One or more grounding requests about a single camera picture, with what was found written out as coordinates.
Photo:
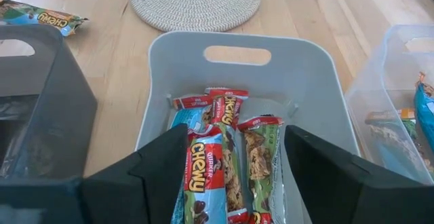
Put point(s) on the light blue granola bar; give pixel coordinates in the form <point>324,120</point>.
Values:
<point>425,115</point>

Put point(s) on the dark grey plastic bin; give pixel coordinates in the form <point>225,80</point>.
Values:
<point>64,115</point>

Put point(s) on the green orange granola bar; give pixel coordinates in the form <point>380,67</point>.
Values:
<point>390,118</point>
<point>40,17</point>

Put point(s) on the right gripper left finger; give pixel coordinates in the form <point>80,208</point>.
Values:
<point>142,183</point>

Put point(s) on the blue Chewy granola bar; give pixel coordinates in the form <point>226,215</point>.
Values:
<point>190,115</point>
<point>203,183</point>

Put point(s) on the clear plastic bin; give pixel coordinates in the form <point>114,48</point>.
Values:
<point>383,81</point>

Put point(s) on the red green granola bar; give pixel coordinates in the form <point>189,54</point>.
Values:
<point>261,156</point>
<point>227,112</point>

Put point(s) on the light grey plastic bin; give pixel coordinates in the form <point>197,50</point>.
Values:
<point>305,81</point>

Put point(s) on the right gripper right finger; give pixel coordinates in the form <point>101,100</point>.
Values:
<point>339,190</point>

